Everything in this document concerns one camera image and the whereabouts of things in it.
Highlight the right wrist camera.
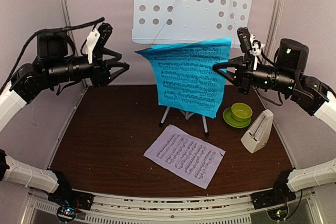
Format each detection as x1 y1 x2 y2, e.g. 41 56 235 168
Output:
237 27 264 70

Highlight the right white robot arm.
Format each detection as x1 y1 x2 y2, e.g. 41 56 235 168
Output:
213 38 335 209

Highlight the front aluminium rail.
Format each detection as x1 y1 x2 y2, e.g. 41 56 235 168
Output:
26 178 316 224

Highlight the white perforated music stand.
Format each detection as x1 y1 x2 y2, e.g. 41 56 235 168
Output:
131 0 256 137

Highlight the white metronome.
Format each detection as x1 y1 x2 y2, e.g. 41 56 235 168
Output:
241 109 274 154

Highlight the blue sheet music page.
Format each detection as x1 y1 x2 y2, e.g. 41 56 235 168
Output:
137 38 232 119

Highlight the green bowl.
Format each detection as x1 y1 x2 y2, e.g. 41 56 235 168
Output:
231 103 253 122

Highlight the aluminium frame post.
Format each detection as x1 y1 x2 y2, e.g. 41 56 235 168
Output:
60 0 88 90
264 0 284 60

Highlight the green saucer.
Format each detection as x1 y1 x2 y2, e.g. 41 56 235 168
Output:
223 108 251 129

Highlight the lilac sheet music page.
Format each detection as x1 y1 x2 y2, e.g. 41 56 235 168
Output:
144 124 226 189

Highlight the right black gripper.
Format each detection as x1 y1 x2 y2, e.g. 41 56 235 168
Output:
213 53 297 94

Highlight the right aluminium frame post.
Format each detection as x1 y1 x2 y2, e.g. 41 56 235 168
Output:
264 0 284 60

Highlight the left aluminium frame post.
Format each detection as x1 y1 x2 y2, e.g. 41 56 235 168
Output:
60 0 88 90

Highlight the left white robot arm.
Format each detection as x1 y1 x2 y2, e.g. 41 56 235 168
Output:
1 17 130 206

